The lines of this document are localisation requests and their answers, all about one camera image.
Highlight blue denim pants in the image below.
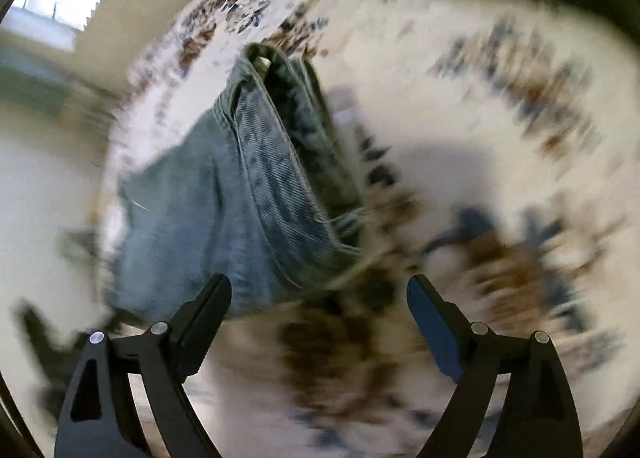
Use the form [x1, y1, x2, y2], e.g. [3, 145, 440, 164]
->
[107, 42, 368, 323]

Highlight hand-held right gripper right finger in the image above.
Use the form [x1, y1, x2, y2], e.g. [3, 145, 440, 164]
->
[406, 274, 585, 458]

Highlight floral printed bed sheet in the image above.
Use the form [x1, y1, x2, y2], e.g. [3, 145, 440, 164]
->
[102, 0, 640, 458]

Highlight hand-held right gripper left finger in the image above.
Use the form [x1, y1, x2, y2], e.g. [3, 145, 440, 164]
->
[54, 273, 233, 458]

